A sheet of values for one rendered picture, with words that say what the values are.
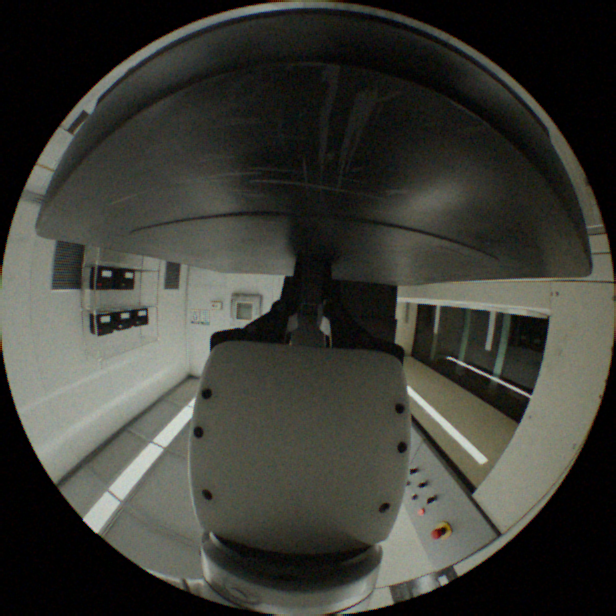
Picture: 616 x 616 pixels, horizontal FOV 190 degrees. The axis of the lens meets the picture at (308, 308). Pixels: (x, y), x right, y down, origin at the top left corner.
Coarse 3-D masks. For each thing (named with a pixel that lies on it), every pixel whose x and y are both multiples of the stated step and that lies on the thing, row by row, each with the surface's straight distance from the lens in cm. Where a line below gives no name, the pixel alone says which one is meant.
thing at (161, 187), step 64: (192, 64) 4; (256, 64) 3; (320, 64) 3; (384, 64) 3; (448, 64) 6; (128, 128) 4; (192, 128) 4; (256, 128) 3; (320, 128) 3; (384, 128) 3; (448, 128) 3; (512, 128) 4; (64, 192) 7; (128, 192) 6; (192, 192) 6; (256, 192) 5; (320, 192) 5; (384, 192) 5; (448, 192) 5; (512, 192) 5; (192, 256) 16; (256, 256) 14; (320, 256) 11; (384, 256) 11; (448, 256) 10; (512, 256) 10; (576, 256) 10
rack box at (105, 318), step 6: (102, 312) 257; (90, 318) 269; (96, 318) 253; (102, 318) 256; (108, 318) 261; (90, 324) 271; (96, 324) 254; (102, 324) 257; (108, 324) 262; (90, 330) 273; (102, 330) 255; (108, 330) 263
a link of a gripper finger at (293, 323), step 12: (300, 264) 14; (288, 276) 15; (300, 276) 13; (288, 288) 14; (300, 288) 12; (288, 300) 13; (300, 312) 13; (252, 324) 12; (264, 324) 12; (252, 336) 11
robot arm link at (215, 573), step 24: (216, 552) 10; (216, 576) 10; (240, 576) 9; (264, 576) 9; (288, 576) 9; (312, 576) 9; (336, 576) 9; (360, 576) 9; (240, 600) 10; (264, 600) 9; (288, 600) 9; (312, 600) 9; (336, 600) 10; (360, 600) 11
